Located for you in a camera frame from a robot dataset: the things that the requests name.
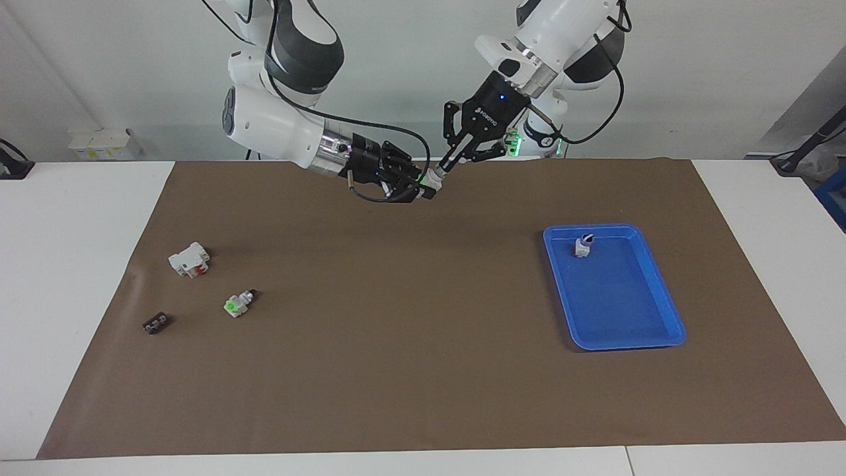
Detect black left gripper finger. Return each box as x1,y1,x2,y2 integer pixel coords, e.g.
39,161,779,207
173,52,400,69
438,100,475,173
456,132,511,166

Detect white red switch block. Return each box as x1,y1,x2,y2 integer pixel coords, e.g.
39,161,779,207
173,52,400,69
168,242,212,279

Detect green white push button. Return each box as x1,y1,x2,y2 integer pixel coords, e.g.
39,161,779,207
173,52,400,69
223,289,257,319

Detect black stand with pole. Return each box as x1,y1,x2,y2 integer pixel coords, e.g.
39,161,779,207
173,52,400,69
770,106,846,176

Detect blue plastic tray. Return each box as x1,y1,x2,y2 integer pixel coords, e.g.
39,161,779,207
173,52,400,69
543,223,687,351

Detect brown paper table mat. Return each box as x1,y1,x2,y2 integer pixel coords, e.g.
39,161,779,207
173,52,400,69
36,157,846,460

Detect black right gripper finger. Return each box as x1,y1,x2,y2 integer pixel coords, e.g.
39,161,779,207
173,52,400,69
383,141,424,182
383,182,437,203

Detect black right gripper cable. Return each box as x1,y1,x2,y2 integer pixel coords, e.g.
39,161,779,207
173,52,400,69
202,0,434,202

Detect white boxes by wall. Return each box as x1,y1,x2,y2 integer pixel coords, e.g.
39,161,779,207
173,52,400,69
68,129,141,161

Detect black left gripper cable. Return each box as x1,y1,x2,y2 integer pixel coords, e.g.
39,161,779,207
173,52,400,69
532,0,627,145

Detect blue crate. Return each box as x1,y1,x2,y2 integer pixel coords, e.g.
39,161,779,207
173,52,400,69
813,165,846,232

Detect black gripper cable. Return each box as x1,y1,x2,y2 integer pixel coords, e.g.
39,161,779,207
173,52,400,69
532,0,627,145
202,0,434,202

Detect black clamp mount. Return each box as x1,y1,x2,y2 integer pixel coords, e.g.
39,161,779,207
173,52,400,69
0,139,35,180

